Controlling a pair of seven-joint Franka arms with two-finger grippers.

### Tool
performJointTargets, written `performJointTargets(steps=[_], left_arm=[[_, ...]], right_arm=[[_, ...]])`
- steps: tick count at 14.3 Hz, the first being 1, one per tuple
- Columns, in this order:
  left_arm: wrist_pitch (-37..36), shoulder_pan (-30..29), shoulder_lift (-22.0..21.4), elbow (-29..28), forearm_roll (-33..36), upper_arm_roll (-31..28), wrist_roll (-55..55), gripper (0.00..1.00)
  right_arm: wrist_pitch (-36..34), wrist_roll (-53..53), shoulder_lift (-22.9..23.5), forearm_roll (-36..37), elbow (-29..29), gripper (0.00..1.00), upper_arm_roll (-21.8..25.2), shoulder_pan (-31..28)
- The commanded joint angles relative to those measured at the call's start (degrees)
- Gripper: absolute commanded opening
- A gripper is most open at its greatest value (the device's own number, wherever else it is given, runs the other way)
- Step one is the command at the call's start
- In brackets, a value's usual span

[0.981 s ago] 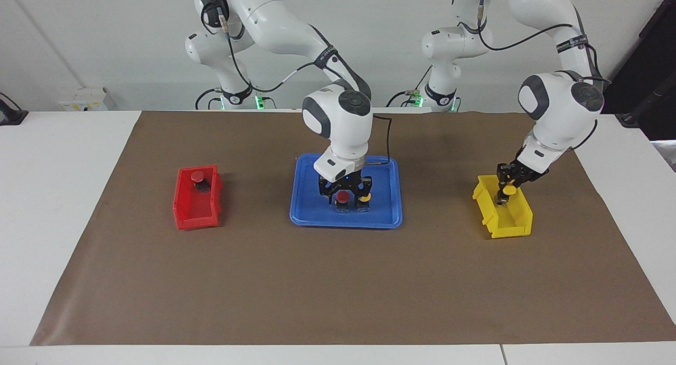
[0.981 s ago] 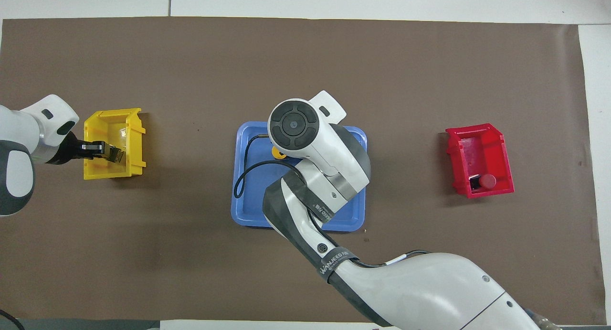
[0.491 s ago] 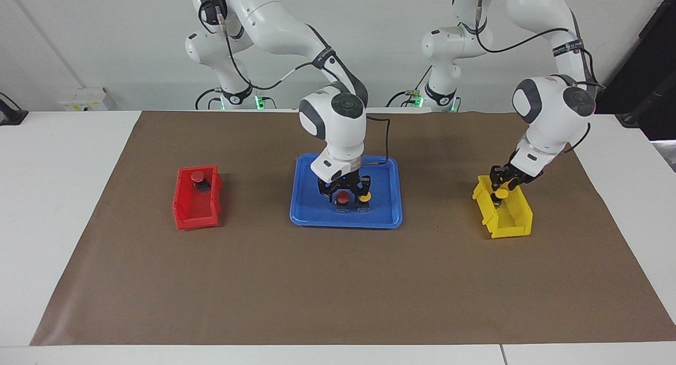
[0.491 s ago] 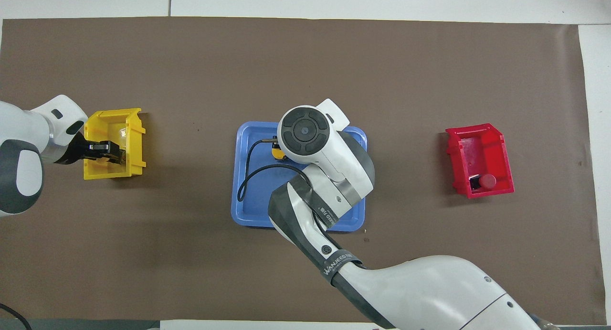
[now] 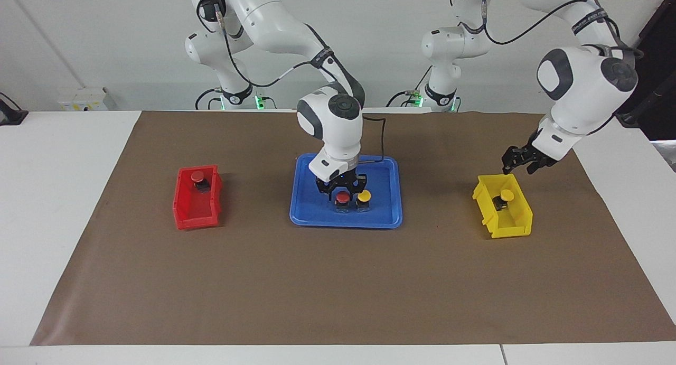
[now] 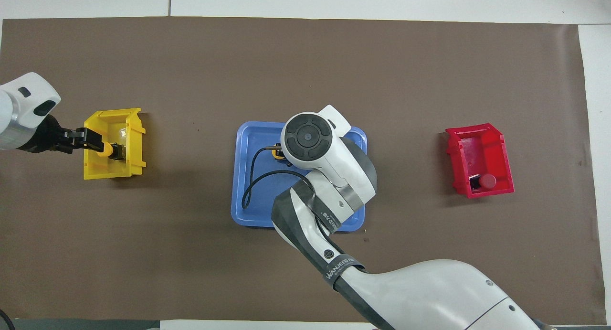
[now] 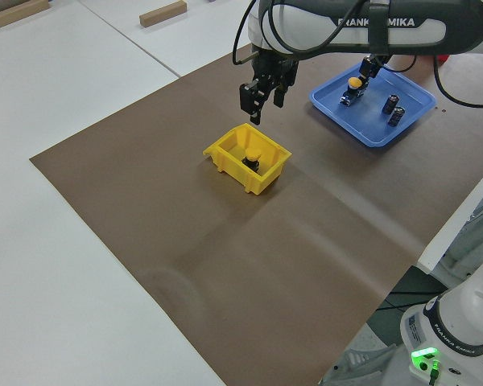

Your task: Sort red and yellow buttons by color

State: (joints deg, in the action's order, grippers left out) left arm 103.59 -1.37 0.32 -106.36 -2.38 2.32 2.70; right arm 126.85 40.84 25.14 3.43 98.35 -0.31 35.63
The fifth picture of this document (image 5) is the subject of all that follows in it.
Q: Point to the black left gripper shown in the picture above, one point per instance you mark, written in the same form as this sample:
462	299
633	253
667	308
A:
536	155

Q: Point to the blue plastic tray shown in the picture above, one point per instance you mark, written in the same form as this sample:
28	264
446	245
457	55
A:
306	217

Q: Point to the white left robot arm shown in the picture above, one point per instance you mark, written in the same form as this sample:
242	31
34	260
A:
581	90

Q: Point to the brown paper table mat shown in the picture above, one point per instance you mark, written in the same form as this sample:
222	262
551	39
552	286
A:
338	286

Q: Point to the yellow plastic bin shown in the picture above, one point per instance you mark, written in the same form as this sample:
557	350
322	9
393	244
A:
509	227

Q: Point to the yellow push button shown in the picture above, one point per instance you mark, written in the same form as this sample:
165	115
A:
364	196
506	196

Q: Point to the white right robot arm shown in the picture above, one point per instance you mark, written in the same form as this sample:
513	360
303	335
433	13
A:
338	132

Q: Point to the white wall socket box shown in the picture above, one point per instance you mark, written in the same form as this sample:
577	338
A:
79	98

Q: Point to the black clamp mount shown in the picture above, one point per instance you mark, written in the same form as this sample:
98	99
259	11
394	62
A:
10	114

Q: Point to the black camera stand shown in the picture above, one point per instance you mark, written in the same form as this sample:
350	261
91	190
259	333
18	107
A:
647	103

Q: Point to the red plastic bin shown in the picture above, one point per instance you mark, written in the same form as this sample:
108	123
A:
198	212

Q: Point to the grey metal object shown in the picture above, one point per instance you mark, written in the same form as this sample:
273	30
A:
666	155

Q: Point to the red push button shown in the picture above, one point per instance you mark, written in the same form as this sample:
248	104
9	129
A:
198	176
343	198

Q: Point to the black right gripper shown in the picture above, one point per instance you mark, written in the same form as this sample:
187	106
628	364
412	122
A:
343	183

